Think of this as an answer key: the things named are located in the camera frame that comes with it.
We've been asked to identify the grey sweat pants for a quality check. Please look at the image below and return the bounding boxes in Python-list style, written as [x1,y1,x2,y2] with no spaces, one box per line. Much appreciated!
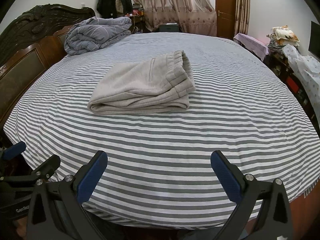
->
[87,50,196,115]

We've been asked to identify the grey white striped bed sheet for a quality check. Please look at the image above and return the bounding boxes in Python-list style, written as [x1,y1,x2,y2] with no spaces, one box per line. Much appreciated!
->
[4,33,319,229]

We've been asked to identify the dark wooden headboard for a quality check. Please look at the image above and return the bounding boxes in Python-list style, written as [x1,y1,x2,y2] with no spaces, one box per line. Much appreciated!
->
[1,4,95,125]

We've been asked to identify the white dotted cover cloth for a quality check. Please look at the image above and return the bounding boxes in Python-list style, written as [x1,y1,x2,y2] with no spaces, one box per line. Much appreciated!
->
[283,44,319,107]

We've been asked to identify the folded blue grey duvet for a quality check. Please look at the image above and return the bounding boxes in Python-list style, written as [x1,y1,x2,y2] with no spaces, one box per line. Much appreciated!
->
[64,16,132,56]

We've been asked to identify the lilac cloth covered table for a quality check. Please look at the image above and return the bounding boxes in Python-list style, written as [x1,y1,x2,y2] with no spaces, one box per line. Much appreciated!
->
[233,33,269,61]

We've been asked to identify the black hanging jacket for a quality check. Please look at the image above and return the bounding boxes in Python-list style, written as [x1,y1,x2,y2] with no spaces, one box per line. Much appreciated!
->
[97,0,117,18]

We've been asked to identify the striped brown side curtain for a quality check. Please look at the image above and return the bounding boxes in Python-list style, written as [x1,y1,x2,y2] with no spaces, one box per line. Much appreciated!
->
[234,0,251,35]

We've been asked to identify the black box by curtain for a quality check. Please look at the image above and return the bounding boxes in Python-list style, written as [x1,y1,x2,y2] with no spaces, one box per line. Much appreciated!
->
[158,23,180,33]

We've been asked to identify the brown wooden door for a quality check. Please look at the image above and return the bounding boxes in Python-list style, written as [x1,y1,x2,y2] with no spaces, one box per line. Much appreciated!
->
[215,0,236,40]

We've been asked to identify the floral pink curtain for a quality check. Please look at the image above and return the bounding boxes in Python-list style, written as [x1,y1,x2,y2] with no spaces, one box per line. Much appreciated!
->
[133,0,217,36]

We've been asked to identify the black wall television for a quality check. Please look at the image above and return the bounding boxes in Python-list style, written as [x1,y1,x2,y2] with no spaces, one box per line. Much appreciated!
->
[308,21,320,58]

